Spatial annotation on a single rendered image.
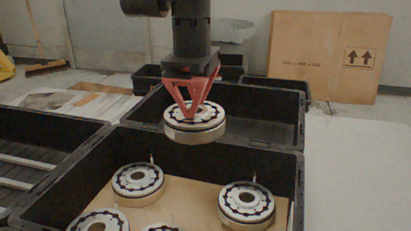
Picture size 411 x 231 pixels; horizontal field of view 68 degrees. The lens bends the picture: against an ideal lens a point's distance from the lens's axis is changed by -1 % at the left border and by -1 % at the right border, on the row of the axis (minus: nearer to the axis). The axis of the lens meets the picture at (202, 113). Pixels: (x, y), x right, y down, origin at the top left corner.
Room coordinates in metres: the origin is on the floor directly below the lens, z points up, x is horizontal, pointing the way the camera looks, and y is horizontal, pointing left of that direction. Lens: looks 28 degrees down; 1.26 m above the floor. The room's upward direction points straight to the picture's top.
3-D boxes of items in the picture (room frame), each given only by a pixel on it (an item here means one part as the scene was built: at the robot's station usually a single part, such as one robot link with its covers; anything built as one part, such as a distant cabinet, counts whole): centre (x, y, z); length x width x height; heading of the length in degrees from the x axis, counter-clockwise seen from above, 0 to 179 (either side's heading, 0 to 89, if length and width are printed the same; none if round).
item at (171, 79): (0.44, 0.02, 1.07); 0.07 x 0.07 x 0.09; 73
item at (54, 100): (1.18, 0.68, 0.71); 0.22 x 0.19 x 0.01; 77
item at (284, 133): (0.67, -0.04, 0.87); 0.40 x 0.30 x 0.11; 73
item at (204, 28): (0.46, 0.02, 1.14); 0.10 x 0.07 x 0.07; 163
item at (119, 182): (0.48, 0.13, 0.86); 0.10 x 0.10 x 0.01
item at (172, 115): (0.45, 0.01, 1.02); 0.10 x 0.10 x 0.01
